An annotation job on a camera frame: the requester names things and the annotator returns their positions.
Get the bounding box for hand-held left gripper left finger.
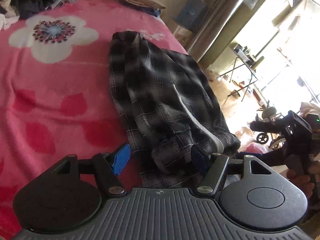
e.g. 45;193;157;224
54;142;132;197

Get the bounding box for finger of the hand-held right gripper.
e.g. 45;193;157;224
250;120;285;133

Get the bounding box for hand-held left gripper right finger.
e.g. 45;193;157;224
191;145;274;196

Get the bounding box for black white plaid pants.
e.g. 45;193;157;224
109;31;242;189

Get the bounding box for clothes drying rack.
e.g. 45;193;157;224
272;0;320;30

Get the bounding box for person's right hand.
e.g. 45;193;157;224
286;161;320;200

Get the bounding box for wheelchair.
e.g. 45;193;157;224
255;100;288;150

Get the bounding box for pink bag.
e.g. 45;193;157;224
246;141;270;155

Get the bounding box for folding table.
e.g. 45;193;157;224
219;42;265;103

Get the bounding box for pink floral blanket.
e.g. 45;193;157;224
0;0;190;240

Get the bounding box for beige curtain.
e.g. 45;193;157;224
186;0;263;63

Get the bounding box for white water dispenser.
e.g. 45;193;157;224
166;19;194;47

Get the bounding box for folded dark blue garment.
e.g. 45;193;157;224
144;6;162;18

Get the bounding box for white garment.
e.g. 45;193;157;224
0;14;20;30

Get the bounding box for dark navy garment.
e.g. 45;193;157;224
10;0;60;20

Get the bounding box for crumpled beige garment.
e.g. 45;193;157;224
0;0;20;18

